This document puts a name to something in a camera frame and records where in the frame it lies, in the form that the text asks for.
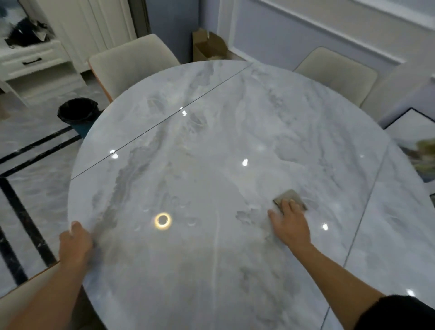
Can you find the person's right hand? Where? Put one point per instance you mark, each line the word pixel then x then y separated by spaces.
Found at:
pixel 292 227

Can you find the teal trash bin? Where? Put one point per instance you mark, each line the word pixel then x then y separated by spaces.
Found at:
pixel 78 110

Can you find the person's right forearm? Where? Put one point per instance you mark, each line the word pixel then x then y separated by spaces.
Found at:
pixel 340 289

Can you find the black framed abstract painting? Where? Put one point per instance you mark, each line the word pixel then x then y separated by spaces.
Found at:
pixel 413 129

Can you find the black bag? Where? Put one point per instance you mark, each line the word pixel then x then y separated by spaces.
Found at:
pixel 25 34

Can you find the person's left forearm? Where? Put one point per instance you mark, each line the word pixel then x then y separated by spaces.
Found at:
pixel 51 299

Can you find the grey cleaning cloth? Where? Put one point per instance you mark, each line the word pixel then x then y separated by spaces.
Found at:
pixel 289 196

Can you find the open brown cardboard box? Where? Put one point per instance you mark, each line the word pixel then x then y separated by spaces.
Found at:
pixel 207 46

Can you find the low white drawer bench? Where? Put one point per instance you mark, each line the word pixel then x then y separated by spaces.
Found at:
pixel 30 64

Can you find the person's black shirt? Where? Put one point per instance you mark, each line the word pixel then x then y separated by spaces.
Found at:
pixel 397 314

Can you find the person's left hand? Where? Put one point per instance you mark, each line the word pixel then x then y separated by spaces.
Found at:
pixel 76 248

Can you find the grey marble dining table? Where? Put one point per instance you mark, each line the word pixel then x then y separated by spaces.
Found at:
pixel 238 136

